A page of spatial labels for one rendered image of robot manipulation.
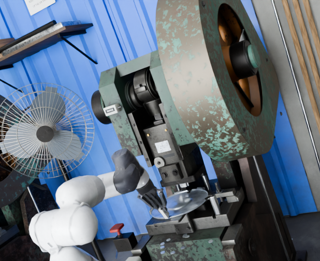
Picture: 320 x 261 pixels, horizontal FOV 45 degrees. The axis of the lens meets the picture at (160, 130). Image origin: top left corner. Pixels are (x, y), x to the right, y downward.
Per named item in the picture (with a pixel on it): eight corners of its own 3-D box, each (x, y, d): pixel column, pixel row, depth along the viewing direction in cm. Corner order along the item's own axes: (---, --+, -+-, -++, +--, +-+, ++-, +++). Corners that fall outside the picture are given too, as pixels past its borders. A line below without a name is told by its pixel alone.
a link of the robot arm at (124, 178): (118, 201, 152) (140, 196, 148) (99, 179, 145) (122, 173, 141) (128, 168, 165) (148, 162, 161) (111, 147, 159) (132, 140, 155)
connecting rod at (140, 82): (170, 138, 181) (144, 68, 175) (147, 144, 187) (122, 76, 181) (185, 125, 199) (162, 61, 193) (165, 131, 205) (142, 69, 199)
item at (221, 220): (231, 226, 176) (227, 214, 175) (148, 236, 198) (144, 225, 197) (245, 196, 202) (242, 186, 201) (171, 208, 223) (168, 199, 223)
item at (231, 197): (238, 201, 184) (232, 181, 182) (206, 206, 192) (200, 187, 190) (241, 195, 189) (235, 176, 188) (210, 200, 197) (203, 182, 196)
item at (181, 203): (215, 186, 192) (215, 185, 192) (196, 214, 167) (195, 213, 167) (165, 195, 206) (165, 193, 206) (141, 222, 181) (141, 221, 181)
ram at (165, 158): (185, 180, 181) (163, 121, 177) (158, 186, 188) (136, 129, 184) (197, 167, 196) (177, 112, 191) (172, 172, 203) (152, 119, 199)
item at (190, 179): (198, 185, 185) (194, 175, 185) (162, 192, 195) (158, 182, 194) (208, 172, 199) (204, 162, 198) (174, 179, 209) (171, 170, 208)
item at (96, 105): (120, 130, 192) (103, 88, 189) (102, 135, 198) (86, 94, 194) (140, 118, 211) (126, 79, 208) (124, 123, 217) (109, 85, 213)
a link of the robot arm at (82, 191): (30, 185, 114) (76, 180, 107) (69, 177, 130) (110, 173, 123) (38, 251, 113) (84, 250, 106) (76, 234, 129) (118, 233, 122)
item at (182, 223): (189, 246, 170) (178, 219, 168) (162, 249, 177) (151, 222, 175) (206, 218, 192) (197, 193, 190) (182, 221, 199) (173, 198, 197)
